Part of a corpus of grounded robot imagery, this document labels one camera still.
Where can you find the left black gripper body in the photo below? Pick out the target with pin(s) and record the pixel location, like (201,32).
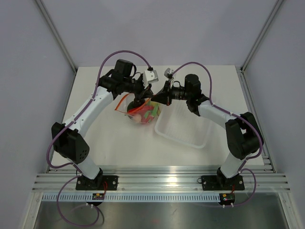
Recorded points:
(137,88)

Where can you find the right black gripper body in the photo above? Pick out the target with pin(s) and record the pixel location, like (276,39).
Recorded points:
(173,93)

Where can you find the green avocado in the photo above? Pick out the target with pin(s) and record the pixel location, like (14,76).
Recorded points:
(131,108)

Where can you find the clear zip bag orange zipper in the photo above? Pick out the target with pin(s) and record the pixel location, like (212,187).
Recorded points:
(123,103)

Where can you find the red dragon fruit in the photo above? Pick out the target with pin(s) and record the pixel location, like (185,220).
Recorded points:
(149,112)

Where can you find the pink peach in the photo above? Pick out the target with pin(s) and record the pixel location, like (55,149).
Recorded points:
(137,118)

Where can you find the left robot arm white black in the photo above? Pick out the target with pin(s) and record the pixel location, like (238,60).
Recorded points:
(68,137)

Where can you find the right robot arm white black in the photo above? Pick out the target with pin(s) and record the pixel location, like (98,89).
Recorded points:
(243,136)

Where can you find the white plastic perforated basket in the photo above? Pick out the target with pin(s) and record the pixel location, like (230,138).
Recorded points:
(178,124)

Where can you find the left small circuit board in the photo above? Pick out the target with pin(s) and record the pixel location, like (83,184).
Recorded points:
(98,196)

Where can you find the small circuit board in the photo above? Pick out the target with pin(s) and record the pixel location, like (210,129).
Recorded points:
(227,197)
(98,196)

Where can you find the right small circuit board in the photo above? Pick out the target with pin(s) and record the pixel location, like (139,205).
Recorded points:
(227,197)

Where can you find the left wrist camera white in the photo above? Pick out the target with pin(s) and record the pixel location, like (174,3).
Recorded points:
(149,77)

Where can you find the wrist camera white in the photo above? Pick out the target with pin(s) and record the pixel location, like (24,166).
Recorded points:
(149,77)
(170,75)

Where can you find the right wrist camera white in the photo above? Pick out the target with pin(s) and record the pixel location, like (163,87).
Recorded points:
(170,75)

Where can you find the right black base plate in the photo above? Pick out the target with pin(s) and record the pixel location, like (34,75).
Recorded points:
(217,183)

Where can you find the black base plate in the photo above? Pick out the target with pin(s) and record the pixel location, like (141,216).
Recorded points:
(106,182)
(217,183)

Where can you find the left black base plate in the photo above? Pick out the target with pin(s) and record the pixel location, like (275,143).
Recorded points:
(106,182)

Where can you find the aluminium mounting rail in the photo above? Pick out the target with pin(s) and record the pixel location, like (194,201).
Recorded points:
(159,179)

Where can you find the left aluminium frame post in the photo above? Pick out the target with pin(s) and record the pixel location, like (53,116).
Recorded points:
(51,26)

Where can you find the aluminium frame post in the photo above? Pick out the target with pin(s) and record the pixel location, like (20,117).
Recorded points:
(262,33)
(51,26)

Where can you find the right aluminium frame post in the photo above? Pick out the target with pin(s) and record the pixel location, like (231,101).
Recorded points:
(262,33)

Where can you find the white slotted cable duct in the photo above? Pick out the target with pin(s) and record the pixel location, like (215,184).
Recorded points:
(134,197)

